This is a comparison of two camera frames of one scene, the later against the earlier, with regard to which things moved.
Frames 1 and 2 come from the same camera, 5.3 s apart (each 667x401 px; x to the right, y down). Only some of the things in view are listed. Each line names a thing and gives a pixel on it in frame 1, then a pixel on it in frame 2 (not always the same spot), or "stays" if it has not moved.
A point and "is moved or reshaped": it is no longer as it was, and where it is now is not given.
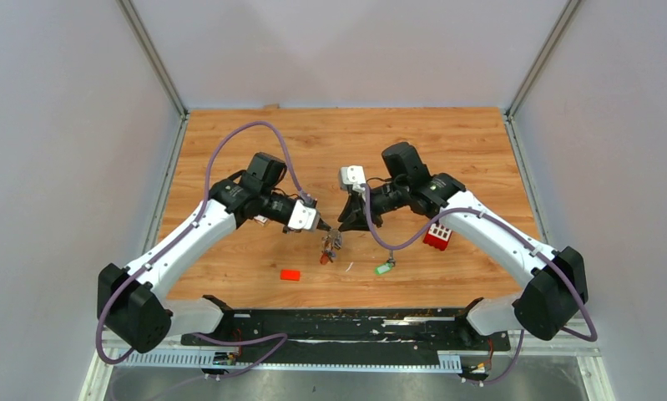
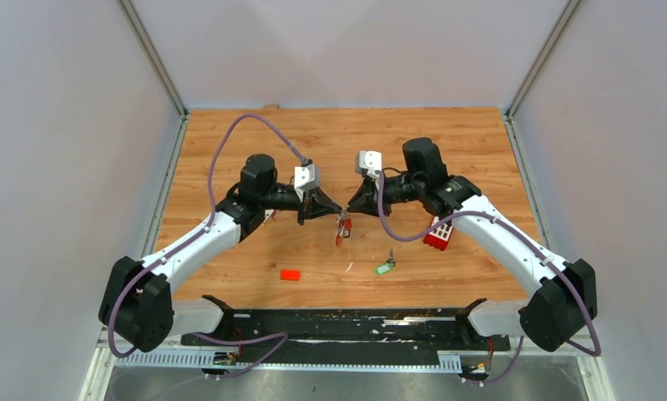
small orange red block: (291, 275) stays
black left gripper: (321, 225) to (316, 204)
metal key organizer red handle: (331, 242) is moved or reshaped
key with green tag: (390, 263) stays
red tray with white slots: (437, 236) stays
